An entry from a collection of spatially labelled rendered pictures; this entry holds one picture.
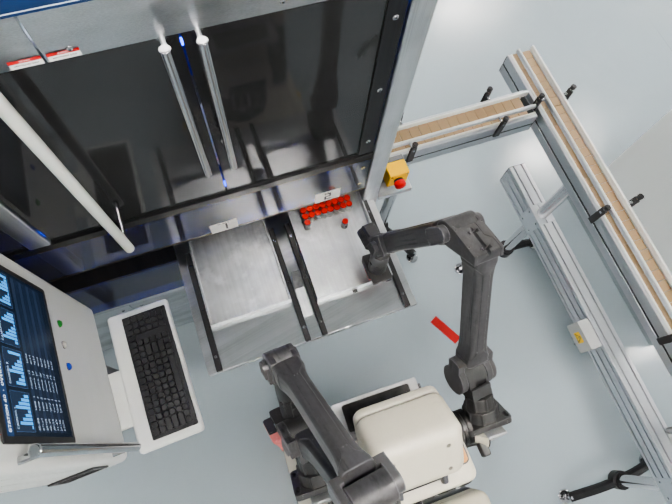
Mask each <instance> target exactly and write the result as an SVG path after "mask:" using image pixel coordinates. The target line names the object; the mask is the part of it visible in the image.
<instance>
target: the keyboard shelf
mask: <svg viewBox="0 0 672 504"><path fill-rule="evenodd" d="M161 305H164V306H165V309H166V312H167V316H168V319H169V323H170V326H171V330H172V333H173V336H174V340H175V343H176V347H177V350H178V354H179V357H180V361H181V364H182V368H183V371H184V374H185V378H186V381H187V385H188V388H189V392H190V395H191V399H192V402H193V406H194V409H195V413H196V416H197V419H198V424H195V425H193V426H190V427H188V428H185V429H183V430H180V431H177V432H175V433H172V434H170V435H167V436H165V437H162V438H160V439H157V440H153V439H152V435H151V431H150V427H149V423H148V420H147V416H146V412H145V408H144V404H143V400H142V396H141V393H140V389H139V385H138V381H137V377H136V373H135V369H134V365H133V362H132V358H131V354H130V350H129V346H128V342H127V338H126V334H125V331H124V327H123V323H122V319H124V318H127V317H129V316H132V315H135V314H138V313H141V312H144V311H147V310H150V309H153V308H155V307H158V306H161ZM107 322H108V326H109V330H110V334H111V338H112V342H113V346H114V350H115V354H116V358H117V362H118V366H119V370H120V371H117V372H114V373H112V374H109V375H108V377H109V381H110V385H111V390H112V394H113V398H114V402H115V406H116V410H117V414H118V419H119V423H120V427H121V431H124V430H126V429H129V428H132V427H134V431H135V435H136V439H137V442H139V443H140V444H141V449H140V450H139V451H140V453H141V454H146V453H149V452H151V451H154V450H156V449H159V448H161V447H164V446H166V445H169V444H171V443H174V442H176V441H179V440H181V439H184V438H186V437H189V436H191V435H194V434H196V433H199V432H201V431H203V430H204V423H203V420H202V416H201V413H200V409H199V406H198V403H197V399H196V396H195V392H194V389H193V385H192V382H191V379H190V375H189V372H188V368H187V365H186V362H185V358H184V355H183V351H182V348H181V344H180V341H179V338H178V334H177V331H176V327H175V324H174V320H173V317H172V314H171V310H170V307H169V303H168V301H167V300H165V299H163V300H160V301H157V302H154V303H151V304H148V305H145V306H142V307H139V308H136V309H134V310H131V311H128V312H125V313H122V314H119V315H116V316H113V317H110V318H109V319H108V320H107Z"/></svg>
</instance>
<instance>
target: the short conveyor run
mask: <svg viewBox="0 0 672 504"><path fill-rule="evenodd" d="M492 91H493V87H491V86H489V87H488V88H487V92H485V93H484V95H483V97H482V99H481V101H480V102H479V103H476V104H472V105H468V106H465V107H461V108H458V109H454V110H450V111H447V112H443V113H439V114H436V115H432V116H429V117H425V118H421V119H418V120H414V121H411V122H407V123H402V119H403V115H402V118H401V121H400V125H399V128H398V131H397V134H396V138H395V141H394V144H393V147H392V151H391V154H390V157H392V156H395V155H399V154H402V155H403V157H404V160H405V162H406V164H407V165H409V164H413V163H416V162H420V161H423V160H426V159H430V158H433V157H437V156H440V155H444V154H447V153H450V152H454V151H457V150H461V149H464V148H468V147H471V146H474V145H478V144H481V143H485V142H488V141H491V140H495V139H498V138H502V137H505V136H509V135H512V134H515V133H519V132H522V131H526V130H529V128H530V127H531V126H532V124H533V123H534V122H535V120H536V119H537V117H538V116H537V114H536V112H534V110H533V109H535V108H536V106H537V105H536V104H532V105H530V103H529V102H528V100H527V98H526V96H525V95H527V94H528V92H529V91H528V90H526V91H519V92H515V93H512V94H508V95H505V96H501V97H497V98H494V99H491V98H490V97H489V96H490V95H491V92H492Z"/></svg>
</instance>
